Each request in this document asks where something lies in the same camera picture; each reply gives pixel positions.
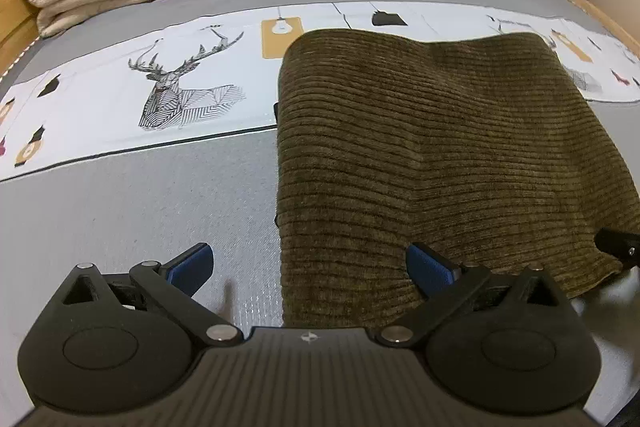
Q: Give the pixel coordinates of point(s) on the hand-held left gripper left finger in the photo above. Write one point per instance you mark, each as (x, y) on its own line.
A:
(192, 267)

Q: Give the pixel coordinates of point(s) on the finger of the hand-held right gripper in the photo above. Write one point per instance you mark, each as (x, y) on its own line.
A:
(620, 244)

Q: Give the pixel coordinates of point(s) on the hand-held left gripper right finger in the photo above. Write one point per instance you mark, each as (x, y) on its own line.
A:
(429, 269)

